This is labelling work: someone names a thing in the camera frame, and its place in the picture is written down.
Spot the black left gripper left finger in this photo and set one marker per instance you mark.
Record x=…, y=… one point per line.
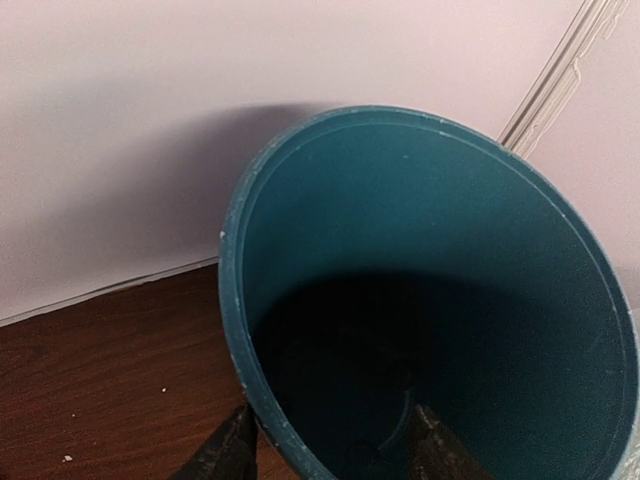
x=228, y=453

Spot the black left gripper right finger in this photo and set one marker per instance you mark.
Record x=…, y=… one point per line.
x=435, y=453

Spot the teal plastic trash bin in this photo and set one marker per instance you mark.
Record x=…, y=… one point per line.
x=377, y=259

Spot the aluminium corner post right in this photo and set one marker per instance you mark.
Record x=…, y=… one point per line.
x=561, y=76

